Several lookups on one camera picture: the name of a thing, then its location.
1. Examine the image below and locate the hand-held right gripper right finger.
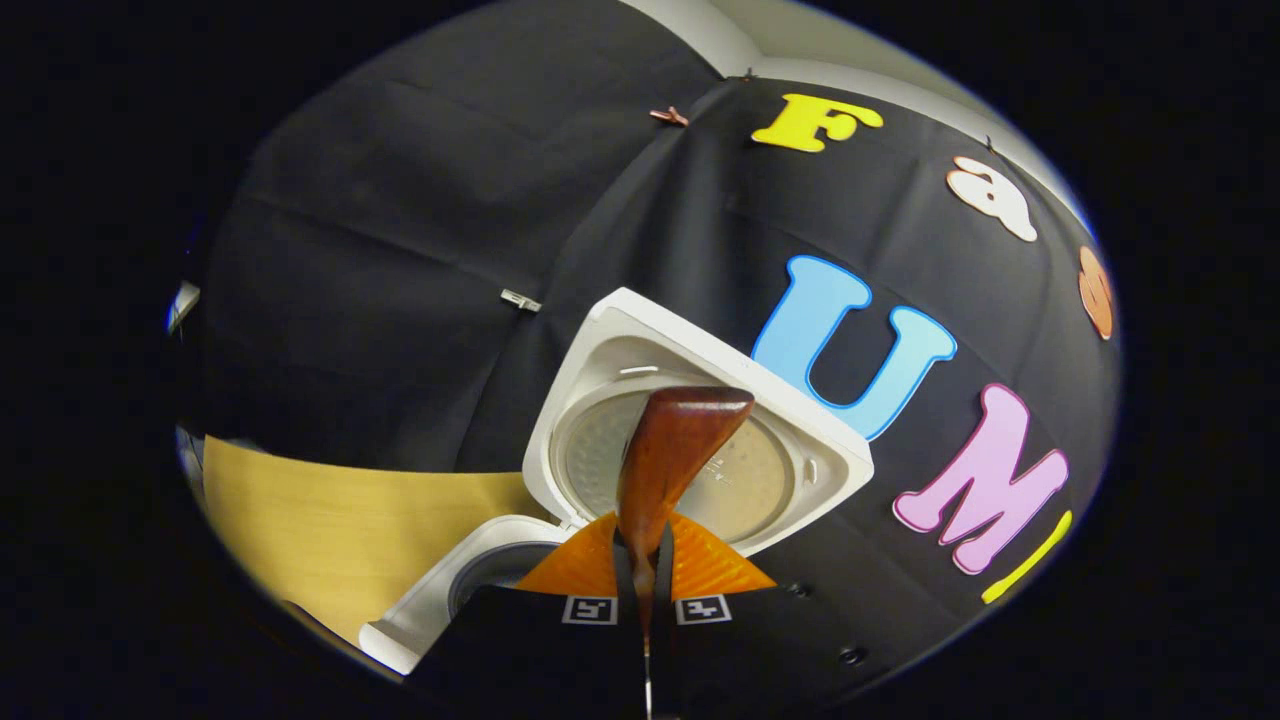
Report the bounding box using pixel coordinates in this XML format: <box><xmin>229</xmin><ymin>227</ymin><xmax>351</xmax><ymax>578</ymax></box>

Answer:
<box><xmin>648</xmin><ymin>510</ymin><xmax>896</xmax><ymax>720</ymax></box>

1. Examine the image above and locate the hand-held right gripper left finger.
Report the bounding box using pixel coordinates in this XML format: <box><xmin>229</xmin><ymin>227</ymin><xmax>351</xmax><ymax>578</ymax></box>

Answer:
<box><xmin>410</xmin><ymin>510</ymin><xmax>649</xmax><ymax>720</ymax></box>

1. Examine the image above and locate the brown wooden spoon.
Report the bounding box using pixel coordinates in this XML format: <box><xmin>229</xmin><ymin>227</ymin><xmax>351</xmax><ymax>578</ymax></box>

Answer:
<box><xmin>615</xmin><ymin>387</ymin><xmax>756</xmax><ymax>641</ymax></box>

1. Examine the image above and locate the white rice cooker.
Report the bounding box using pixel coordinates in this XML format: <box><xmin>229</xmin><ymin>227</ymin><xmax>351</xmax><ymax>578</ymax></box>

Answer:
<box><xmin>358</xmin><ymin>288</ymin><xmax>876</xmax><ymax>677</ymax></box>

